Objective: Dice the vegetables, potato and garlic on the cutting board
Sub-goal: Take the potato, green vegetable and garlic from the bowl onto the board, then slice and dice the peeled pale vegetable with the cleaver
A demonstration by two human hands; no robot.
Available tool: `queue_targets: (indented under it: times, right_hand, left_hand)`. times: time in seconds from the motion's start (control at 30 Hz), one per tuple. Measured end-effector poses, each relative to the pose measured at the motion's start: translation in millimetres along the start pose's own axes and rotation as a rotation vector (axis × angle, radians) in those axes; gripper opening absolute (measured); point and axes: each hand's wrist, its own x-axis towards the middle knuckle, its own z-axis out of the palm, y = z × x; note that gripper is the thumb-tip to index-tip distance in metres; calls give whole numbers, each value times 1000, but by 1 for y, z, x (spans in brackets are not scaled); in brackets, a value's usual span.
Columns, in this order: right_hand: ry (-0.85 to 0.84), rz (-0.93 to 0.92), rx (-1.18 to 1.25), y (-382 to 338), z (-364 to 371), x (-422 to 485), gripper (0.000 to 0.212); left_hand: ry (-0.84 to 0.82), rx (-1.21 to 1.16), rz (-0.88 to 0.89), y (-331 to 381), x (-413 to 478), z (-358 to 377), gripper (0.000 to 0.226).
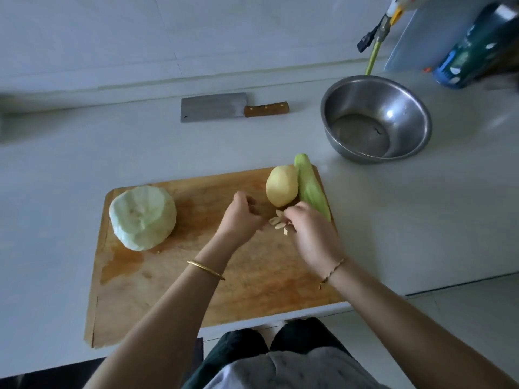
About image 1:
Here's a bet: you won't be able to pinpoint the pale green cabbage vegetable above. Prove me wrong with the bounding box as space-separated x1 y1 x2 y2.
109 185 178 252

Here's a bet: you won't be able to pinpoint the person's left hand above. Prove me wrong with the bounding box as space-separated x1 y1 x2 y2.
212 191 265 248

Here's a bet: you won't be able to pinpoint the cleaver with wooden handle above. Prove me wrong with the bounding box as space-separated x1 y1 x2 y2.
180 92 290 123

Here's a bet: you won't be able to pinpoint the light blue plastic board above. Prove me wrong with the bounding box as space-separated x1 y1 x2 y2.
383 0 519 73

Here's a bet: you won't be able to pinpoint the wooden cutting board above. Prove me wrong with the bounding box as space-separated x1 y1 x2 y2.
84 164 351 349

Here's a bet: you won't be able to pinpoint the person's right hand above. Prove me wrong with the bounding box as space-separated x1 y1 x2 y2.
281 200 347 278

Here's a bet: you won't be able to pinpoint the dark green bottle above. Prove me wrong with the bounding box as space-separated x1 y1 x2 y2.
434 2 519 89

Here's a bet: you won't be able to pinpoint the person's left forearm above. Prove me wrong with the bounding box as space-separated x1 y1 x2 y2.
83 243 232 389

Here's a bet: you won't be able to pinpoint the pile of garlic cloves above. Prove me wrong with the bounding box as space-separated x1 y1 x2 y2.
268 210 295 237

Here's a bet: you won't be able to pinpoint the dark green trousers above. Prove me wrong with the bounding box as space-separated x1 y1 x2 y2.
182 317 390 389

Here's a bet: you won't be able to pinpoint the white patterned garment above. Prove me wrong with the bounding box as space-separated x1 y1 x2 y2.
203 346 390 389

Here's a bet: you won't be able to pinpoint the peeled yellow potato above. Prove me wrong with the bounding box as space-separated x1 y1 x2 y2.
266 164 300 209

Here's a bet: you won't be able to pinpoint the braided cord bracelet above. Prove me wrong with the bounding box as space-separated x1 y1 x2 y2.
318 256 347 290

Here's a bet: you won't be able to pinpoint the deep stainless steel bowl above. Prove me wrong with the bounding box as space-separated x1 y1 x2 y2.
320 75 433 164

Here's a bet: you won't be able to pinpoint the gold bangle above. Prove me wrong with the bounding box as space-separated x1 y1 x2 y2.
185 260 227 281

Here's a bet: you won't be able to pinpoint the peeled green cucumber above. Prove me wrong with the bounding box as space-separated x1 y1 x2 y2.
294 153 332 223

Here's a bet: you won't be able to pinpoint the person's right forearm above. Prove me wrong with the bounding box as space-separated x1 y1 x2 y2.
320 259 519 389

